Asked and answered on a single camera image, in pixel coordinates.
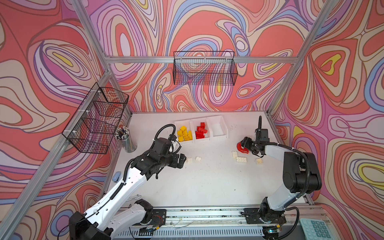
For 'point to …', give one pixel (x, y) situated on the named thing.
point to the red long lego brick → (199, 137)
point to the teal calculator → (315, 229)
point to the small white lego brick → (198, 158)
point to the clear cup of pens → (123, 135)
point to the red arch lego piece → (240, 148)
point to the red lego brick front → (200, 128)
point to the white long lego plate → (241, 159)
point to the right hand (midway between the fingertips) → (246, 146)
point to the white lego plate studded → (189, 160)
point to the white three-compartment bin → (215, 125)
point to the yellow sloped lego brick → (180, 138)
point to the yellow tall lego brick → (183, 128)
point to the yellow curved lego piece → (188, 135)
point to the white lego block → (234, 154)
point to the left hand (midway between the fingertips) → (180, 155)
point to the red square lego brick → (198, 133)
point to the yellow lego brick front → (179, 133)
